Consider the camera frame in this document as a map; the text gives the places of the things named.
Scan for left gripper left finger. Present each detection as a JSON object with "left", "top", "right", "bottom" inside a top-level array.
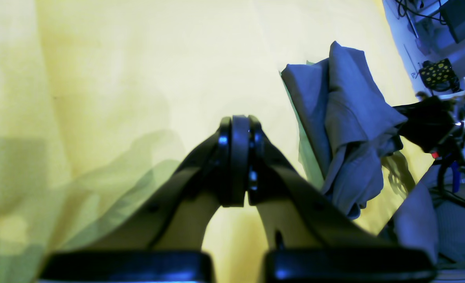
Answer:
[{"left": 40, "top": 116, "right": 243, "bottom": 283}]

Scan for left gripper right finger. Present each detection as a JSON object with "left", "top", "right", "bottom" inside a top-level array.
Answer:
[{"left": 246, "top": 115, "right": 437, "bottom": 283}]

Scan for blue-grey T-shirt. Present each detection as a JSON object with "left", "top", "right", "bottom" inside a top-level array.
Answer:
[{"left": 281, "top": 42, "right": 407, "bottom": 220}]

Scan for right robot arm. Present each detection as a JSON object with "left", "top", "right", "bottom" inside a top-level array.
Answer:
[{"left": 395, "top": 77, "right": 465, "bottom": 208}]

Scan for yellow table cloth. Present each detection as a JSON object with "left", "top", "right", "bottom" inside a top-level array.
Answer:
[{"left": 0, "top": 0, "right": 416, "bottom": 283}]

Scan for black yellow dotted bag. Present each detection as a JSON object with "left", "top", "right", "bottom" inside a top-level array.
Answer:
[{"left": 419, "top": 59, "right": 461, "bottom": 93}]

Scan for black power adapter box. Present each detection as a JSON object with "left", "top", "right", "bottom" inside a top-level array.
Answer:
[{"left": 439, "top": 0, "right": 465, "bottom": 44}]

